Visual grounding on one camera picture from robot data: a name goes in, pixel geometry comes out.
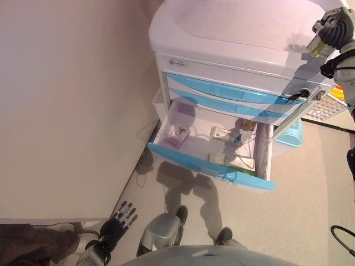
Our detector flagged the light blue lidded bin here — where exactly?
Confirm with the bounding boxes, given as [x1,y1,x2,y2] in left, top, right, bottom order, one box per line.
[273,119,305,158]

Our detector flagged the small green bottle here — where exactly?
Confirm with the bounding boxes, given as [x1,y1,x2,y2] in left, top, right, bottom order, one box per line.
[307,33,332,58]

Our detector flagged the black cabinet key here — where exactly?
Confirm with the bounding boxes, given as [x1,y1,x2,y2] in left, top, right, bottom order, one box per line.
[287,89,311,104]

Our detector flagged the left silver robot leg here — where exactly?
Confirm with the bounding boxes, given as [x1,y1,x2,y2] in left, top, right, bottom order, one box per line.
[136,205,189,257]

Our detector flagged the thin white drawer cable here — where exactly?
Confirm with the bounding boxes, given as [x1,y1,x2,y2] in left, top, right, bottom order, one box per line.
[191,126,256,164]

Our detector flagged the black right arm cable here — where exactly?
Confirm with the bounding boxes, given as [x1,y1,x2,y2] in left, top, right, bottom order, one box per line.
[329,224,355,260]

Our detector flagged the black floor strip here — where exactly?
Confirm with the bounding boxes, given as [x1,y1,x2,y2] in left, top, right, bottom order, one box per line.
[302,117,355,135]

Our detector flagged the cabinet label sticker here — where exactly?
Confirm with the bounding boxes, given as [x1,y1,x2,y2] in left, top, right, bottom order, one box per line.
[166,57,191,68]

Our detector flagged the pink cartoon print box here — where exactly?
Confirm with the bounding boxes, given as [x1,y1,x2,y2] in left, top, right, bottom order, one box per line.
[166,124,192,147]

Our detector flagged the flat green white box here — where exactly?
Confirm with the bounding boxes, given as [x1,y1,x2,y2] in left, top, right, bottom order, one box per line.
[227,156,257,176]

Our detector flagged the white medical cabinet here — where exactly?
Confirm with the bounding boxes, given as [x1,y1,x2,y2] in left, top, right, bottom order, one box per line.
[148,0,338,189]

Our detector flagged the right robot hand black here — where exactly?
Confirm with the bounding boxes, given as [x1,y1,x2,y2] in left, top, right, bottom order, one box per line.
[312,0,355,52]

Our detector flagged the white blue medicine box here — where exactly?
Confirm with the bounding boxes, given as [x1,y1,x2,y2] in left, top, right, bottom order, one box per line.
[210,126,242,144]

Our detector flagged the yellow sharps container red lid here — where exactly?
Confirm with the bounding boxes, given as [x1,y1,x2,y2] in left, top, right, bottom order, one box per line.
[331,85,346,102]

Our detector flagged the white floor cable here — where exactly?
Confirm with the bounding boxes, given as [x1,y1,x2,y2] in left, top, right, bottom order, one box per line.
[133,119,170,200]

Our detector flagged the grey robot torso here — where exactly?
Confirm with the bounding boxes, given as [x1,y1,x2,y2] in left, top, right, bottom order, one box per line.
[119,243,328,266]

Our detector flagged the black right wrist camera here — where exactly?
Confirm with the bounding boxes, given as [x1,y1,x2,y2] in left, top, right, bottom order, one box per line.
[320,59,339,79]

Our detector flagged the brown mottled fabric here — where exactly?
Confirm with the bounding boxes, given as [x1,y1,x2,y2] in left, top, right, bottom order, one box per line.
[0,223,81,266]

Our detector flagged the white drawer teal front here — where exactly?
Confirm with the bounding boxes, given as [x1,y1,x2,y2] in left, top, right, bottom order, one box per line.
[165,72,306,106]
[146,100,278,192]
[169,87,300,119]

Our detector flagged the left robot hand black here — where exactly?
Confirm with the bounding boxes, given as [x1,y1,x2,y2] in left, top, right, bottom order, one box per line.
[99,199,139,244]

